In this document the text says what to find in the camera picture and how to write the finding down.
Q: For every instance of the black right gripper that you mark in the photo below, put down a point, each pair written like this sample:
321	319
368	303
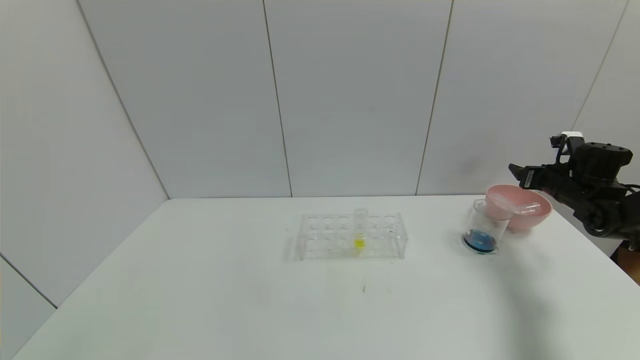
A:
528	177

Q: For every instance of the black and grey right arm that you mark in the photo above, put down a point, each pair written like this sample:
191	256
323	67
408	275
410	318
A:
605	195

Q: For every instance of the yellow liquid test tube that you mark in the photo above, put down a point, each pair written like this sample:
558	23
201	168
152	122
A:
360	242

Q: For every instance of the clear acrylic test tube rack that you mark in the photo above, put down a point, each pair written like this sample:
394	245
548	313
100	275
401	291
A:
325	240

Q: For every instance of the pink plastic bowl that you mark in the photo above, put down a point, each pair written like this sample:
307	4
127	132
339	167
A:
525	220

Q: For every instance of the clear glass beaker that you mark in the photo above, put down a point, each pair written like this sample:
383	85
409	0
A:
481	240

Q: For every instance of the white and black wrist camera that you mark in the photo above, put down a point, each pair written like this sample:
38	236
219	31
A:
567	137

